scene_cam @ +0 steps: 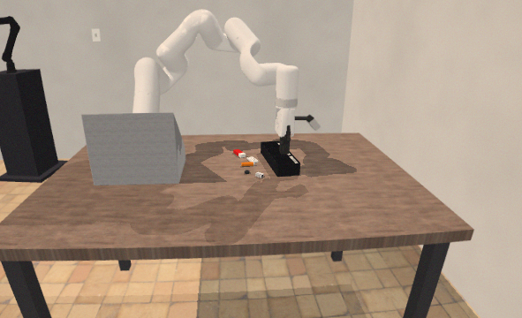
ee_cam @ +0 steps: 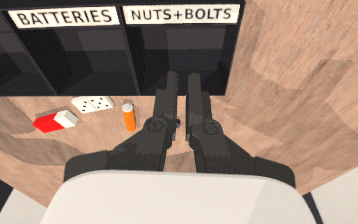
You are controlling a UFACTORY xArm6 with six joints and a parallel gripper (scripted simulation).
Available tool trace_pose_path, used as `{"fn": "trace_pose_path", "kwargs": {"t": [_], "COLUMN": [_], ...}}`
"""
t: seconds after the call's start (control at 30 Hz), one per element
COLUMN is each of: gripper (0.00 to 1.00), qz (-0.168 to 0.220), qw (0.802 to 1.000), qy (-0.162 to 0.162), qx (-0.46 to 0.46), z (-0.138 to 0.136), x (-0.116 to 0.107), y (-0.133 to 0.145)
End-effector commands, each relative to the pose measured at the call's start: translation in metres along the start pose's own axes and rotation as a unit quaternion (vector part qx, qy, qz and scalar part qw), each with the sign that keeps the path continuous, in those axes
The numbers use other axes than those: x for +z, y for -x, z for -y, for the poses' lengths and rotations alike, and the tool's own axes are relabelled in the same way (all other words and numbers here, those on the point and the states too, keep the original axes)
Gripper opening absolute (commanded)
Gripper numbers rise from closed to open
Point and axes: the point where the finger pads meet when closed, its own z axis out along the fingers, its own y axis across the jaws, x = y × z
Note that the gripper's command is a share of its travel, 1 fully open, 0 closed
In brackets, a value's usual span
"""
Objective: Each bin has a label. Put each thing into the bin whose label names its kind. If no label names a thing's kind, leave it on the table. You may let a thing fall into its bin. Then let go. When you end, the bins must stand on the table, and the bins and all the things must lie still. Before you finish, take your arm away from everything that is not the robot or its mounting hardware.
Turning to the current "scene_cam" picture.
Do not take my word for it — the red and white eraser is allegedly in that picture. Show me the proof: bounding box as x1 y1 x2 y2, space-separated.
233 149 246 158

